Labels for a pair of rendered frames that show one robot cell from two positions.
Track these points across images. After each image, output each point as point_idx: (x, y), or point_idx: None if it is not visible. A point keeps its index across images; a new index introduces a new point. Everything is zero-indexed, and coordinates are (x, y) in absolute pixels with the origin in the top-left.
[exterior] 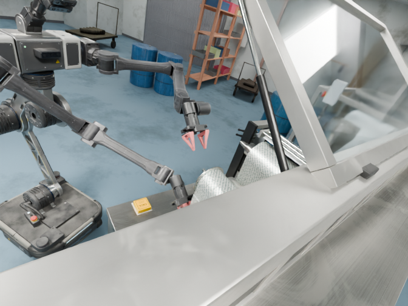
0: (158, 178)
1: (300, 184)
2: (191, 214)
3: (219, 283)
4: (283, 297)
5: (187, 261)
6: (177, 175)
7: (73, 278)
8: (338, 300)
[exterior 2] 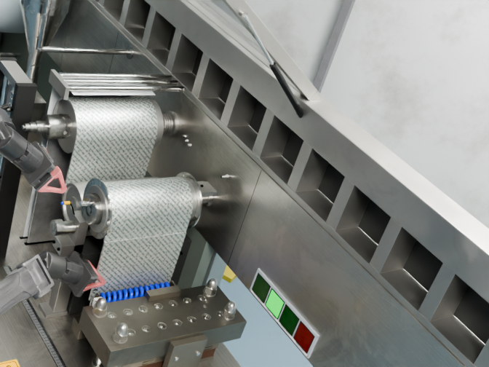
0: (46, 285)
1: (324, 110)
2: (367, 150)
3: (391, 152)
4: None
5: (387, 156)
6: (51, 253)
7: (402, 175)
8: None
